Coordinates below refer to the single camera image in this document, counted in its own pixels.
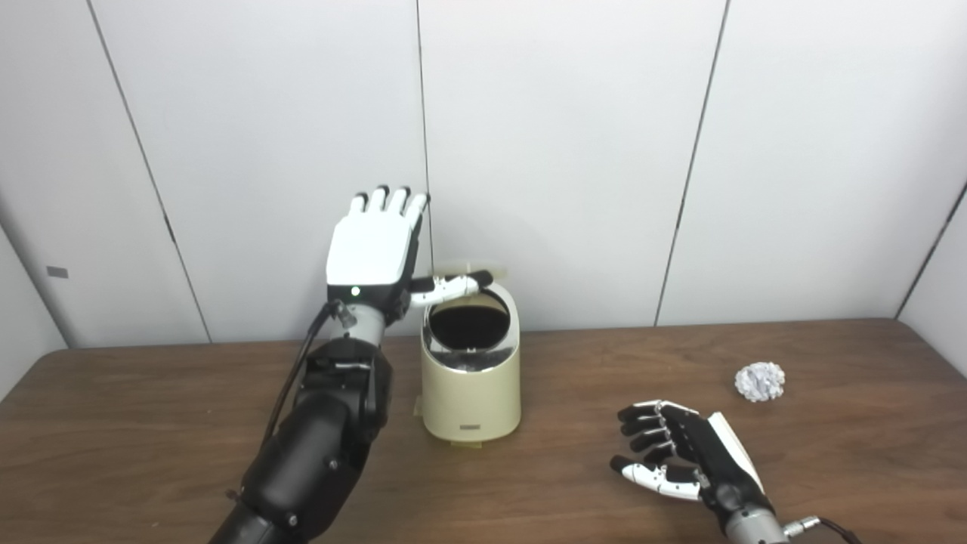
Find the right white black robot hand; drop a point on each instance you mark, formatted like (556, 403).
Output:
(710, 457)

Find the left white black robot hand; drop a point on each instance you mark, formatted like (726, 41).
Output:
(370, 253)

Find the white paper ball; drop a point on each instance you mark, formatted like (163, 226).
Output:
(759, 381)

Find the cream-colored round bin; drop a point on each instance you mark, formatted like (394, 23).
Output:
(468, 393)

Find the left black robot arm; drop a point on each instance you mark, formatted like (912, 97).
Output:
(317, 453)

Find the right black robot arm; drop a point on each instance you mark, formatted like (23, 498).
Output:
(752, 529)

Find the yellow tape piece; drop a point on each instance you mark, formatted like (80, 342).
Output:
(467, 444)

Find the small grey wall label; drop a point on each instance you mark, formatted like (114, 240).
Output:
(57, 272)

